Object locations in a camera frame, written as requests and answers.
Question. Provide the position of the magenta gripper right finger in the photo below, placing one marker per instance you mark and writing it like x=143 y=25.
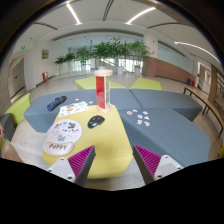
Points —
x=152 y=166

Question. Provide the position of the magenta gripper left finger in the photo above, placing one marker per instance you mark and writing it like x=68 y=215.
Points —
x=76 y=168

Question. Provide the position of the black computer mouse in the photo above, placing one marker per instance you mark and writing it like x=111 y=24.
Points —
x=95 y=121

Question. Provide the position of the round puppy mouse pad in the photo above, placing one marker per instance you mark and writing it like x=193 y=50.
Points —
x=62 y=136

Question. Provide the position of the grey bench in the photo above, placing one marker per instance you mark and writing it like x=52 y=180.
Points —
x=181 y=103
x=41 y=119
x=169 y=133

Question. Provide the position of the yellow-green centre bench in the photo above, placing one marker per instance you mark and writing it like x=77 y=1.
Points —
x=112 y=147

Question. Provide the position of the yellow-green bench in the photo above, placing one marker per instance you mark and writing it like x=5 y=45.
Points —
x=144 y=83
x=90 y=83
x=112 y=147

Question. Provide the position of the white sticker sheet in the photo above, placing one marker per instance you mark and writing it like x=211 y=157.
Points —
x=73 y=108

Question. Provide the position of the grey left bench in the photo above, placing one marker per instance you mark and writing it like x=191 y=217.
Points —
x=41 y=119

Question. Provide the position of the grey far right bench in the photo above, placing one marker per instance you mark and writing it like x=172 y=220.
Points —
x=181 y=103

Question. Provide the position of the folded dark blue umbrella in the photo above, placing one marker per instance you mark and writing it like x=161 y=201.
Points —
x=59 y=100

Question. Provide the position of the yellow-green left seat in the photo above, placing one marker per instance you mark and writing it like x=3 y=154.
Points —
x=18 y=109

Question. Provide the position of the wooden side bench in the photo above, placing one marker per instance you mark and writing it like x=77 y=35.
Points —
x=207 y=107

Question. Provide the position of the yellow-green far bench right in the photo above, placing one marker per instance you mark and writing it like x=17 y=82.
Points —
x=144 y=83

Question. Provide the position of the yellow-green far bench left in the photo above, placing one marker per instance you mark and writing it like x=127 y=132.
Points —
x=90 y=83

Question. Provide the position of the red fire extinguisher box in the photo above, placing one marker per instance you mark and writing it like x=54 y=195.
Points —
x=45 y=76

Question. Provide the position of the red white wooden tower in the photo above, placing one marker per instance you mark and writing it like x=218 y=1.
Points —
x=102 y=77

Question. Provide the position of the potted plant left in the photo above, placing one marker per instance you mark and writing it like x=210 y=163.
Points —
x=65 y=63

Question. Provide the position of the potted plant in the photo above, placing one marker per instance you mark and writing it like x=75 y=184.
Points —
x=113 y=49
x=65 y=63
x=138 y=50

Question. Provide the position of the potted plant right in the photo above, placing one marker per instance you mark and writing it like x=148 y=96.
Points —
x=138 y=50

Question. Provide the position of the potted plant centre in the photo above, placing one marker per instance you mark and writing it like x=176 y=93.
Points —
x=113 y=49

